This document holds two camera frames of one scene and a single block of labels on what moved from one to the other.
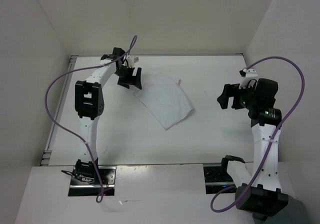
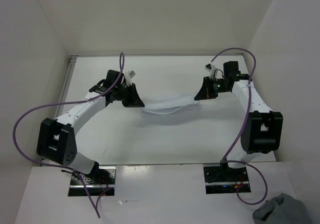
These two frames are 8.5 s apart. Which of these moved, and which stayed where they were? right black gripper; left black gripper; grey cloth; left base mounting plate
Moved: right black gripper; left black gripper
Stayed: grey cloth; left base mounting plate
